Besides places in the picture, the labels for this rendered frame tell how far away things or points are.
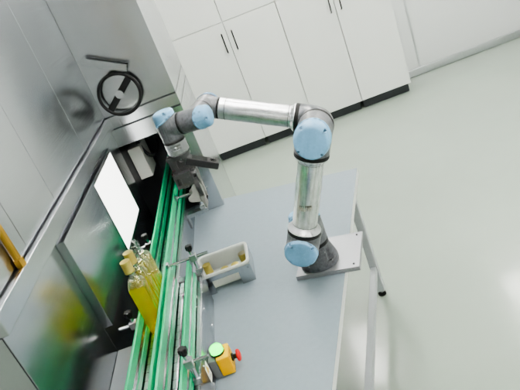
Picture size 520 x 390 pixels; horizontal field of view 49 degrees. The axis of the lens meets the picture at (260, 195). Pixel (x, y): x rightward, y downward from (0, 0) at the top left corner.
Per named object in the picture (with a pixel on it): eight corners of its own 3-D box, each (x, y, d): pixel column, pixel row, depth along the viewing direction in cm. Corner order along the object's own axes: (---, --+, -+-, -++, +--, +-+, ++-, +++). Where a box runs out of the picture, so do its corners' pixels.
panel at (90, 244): (135, 212, 270) (103, 149, 256) (141, 210, 270) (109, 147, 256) (104, 328, 188) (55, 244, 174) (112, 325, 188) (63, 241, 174)
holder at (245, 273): (193, 279, 242) (186, 265, 239) (253, 258, 241) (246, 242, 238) (192, 302, 227) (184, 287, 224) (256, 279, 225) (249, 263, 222)
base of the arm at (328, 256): (337, 245, 223) (330, 224, 219) (340, 267, 209) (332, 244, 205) (301, 255, 226) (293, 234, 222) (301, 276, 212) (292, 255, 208)
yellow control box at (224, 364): (216, 365, 187) (207, 349, 184) (237, 358, 187) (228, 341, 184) (216, 380, 181) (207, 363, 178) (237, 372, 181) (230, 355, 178)
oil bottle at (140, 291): (152, 323, 198) (126, 275, 190) (167, 319, 198) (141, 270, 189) (151, 333, 193) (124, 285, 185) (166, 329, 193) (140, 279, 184)
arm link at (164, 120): (169, 111, 181) (146, 118, 184) (183, 142, 185) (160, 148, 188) (176, 103, 188) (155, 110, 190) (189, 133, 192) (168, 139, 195)
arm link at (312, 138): (319, 250, 208) (336, 110, 182) (316, 274, 195) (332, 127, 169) (288, 245, 210) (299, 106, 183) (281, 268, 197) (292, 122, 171)
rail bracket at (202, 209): (189, 225, 283) (170, 187, 274) (220, 213, 282) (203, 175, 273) (188, 230, 279) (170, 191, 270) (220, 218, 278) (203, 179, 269)
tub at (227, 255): (203, 274, 242) (196, 258, 239) (253, 256, 241) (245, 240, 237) (203, 297, 226) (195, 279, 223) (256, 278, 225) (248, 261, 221)
